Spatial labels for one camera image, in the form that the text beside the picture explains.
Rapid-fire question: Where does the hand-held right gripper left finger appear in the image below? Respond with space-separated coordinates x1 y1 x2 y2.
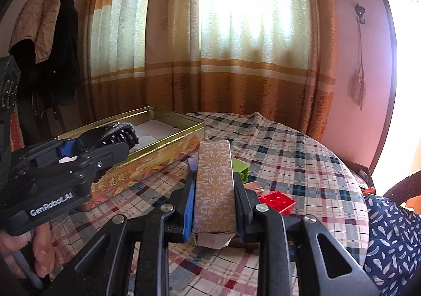
46 169 198 296

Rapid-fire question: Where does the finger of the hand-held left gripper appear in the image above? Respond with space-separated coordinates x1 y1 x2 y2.
15 137 85 165
33 142 130 185

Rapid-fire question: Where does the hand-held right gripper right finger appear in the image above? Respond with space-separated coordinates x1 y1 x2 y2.
232 172 379 296

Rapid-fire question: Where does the tan patterned long box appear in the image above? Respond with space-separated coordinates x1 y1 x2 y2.
191 140 238 249

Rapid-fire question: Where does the black sequined pouch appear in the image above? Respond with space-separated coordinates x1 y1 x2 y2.
81 122 140 153

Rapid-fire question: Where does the green toy cube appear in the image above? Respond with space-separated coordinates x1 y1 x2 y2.
232 158 250 183

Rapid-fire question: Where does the gold rectangular tin box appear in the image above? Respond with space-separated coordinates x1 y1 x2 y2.
54 106 206 214

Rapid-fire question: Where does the person's left hand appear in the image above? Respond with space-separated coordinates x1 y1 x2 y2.
0 221 56 280

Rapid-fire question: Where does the red toy block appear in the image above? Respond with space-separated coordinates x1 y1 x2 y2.
258 191 297 216

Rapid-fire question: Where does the red patterned cloth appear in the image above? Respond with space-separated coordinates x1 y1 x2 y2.
10 112 25 152

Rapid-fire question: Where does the plaid tablecloth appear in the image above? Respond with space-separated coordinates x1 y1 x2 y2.
49 112 372 296

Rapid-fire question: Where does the black lettered panel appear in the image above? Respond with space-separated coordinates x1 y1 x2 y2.
0 56 22 152

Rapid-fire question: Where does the black coat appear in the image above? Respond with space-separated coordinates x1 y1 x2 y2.
15 0 83 107

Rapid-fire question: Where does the beige padded jacket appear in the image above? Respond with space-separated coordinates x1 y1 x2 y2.
8 0 64 64

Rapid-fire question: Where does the blue feather-print clothing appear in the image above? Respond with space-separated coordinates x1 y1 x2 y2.
362 194 421 296

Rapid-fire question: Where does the orange and cream curtain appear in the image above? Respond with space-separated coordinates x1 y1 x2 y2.
81 0 339 142

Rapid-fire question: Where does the brown wicker chair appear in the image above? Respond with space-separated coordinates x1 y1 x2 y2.
378 167 421 214

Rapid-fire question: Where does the grey cable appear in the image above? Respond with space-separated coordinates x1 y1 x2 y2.
13 250 43 290

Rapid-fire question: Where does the hanging tassel cord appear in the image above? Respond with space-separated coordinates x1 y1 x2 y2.
350 19 366 107

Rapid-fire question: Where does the wooden door frame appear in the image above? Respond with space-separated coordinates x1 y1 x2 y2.
363 0 400 175

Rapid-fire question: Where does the metal wall hook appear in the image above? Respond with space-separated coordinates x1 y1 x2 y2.
354 3 367 25

